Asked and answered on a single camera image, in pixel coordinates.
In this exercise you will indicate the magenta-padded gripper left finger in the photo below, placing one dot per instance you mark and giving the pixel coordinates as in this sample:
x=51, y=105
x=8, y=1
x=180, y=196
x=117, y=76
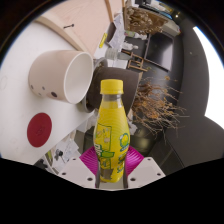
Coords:
x=75, y=170

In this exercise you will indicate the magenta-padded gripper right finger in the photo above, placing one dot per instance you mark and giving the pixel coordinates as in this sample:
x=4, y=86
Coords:
x=146, y=170

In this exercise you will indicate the yellow drink bottle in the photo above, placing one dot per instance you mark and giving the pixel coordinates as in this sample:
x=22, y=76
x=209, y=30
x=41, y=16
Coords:
x=111, y=123

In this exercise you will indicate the stack of papers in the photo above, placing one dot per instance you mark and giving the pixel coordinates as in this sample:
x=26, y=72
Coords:
x=68, y=150

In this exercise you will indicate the round red coaster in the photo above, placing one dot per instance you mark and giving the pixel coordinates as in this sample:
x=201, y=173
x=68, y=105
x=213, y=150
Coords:
x=39, y=130

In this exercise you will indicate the grey plant saucer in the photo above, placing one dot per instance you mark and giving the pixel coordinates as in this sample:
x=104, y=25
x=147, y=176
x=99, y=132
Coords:
x=87, y=107

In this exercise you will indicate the dried plant in brown pot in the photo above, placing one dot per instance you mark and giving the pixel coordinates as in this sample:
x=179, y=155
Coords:
x=128, y=86

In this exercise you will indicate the white dotted cup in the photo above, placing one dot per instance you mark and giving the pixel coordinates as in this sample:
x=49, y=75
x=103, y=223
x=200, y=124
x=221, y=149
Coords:
x=50, y=75

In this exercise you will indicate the small wooden easel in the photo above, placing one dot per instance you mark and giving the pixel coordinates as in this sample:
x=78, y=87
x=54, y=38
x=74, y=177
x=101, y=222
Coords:
x=135, y=61

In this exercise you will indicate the small yellow tag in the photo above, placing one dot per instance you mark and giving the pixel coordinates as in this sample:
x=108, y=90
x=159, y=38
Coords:
x=103, y=39

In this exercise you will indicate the printed paper sheets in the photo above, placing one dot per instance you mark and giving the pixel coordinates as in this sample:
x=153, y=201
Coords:
x=116, y=31

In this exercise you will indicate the light wooden curved panel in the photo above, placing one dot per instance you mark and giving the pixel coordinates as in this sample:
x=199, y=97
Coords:
x=86, y=20

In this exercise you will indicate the black wall screen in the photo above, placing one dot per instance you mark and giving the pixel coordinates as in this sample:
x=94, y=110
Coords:
x=163, y=50

